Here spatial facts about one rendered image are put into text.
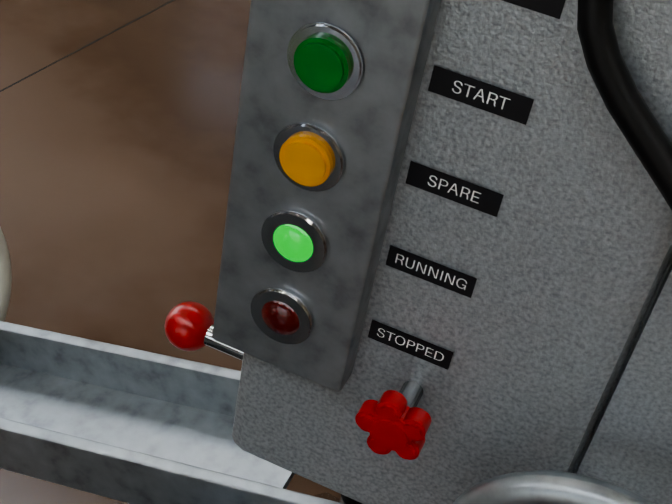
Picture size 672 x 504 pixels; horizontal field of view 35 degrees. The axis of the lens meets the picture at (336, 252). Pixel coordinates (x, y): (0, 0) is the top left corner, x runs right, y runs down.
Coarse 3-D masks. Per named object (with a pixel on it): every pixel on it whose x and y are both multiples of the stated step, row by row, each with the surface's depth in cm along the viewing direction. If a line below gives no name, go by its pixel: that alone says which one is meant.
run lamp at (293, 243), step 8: (288, 224) 52; (280, 232) 52; (288, 232) 52; (296, 232) 52; (304, 232) 52; (280, 240) 52; (288, 240) 52; (296, 240) 52; (304, 240) 52; (280, 248) 53; (288, 248) 52; (296, 248) 52; (304, 248) 52; (312, 248) 52; (288, 256) 53; (296, 256) 52; (304, 256) 52
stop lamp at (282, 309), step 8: (272, 304) 55; (280, 304) 55; (264, 312) 56; (272, 312) 55; (280, 312) 55; (288, 312) 55; (264, 320) 56; (272, 320) 55; (280, 320) 55; (288, 320) 55; (296, 320) 55; (272, 328) 56; (280, 328) 56; (288, 328) 56; (296, 328) 56
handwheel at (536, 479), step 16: (496, 480) 52; (512, 480) 52; (528, 480) 51; (544, 480) 51; (560, 480) 50; (576, 480) 50; (592, 480) 50; (464, 496) 54; (480, 496) 53; (496, 496) 52; (512, 496) 51; (528, 496) 51; (544, 496) 51; (560, 496) 50; (576, 496) 50; (592, 496) 50; (608, 496) 50; (624, 496) 50; (640, 496) 50
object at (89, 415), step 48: (0, 336) 97; (48, 336) 95; (0, 384) 96; (48, 384) 96; (96, 384) 95; (144, 384) 92; (192, 384) 90; (0, 432) 85; (48, 432) 84; (96, 432) 90; (144, 432) 89; (192, 432) 89; (48, 480) 86; (96, 480) 83; (144, 480) 81; (192, 480) 78; (240, 480) 78; (288, 480) 83
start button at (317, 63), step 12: (312, 36) 46; (324, 36) 45; (300, 48) 46; (312, 48) 45; (324, 48) 45; (336, 48) 45; (300, 60) 46; (312, 60) 46; (324, 60) 46; (336, 60) 45; (348, 60) 46; (300, 72) 46; (312, 72) 46; (324, 72) 46; (336, 72) 46; (348, 72) 46; (312, 84) 46; (324, 84) 46; (336, 84) 46
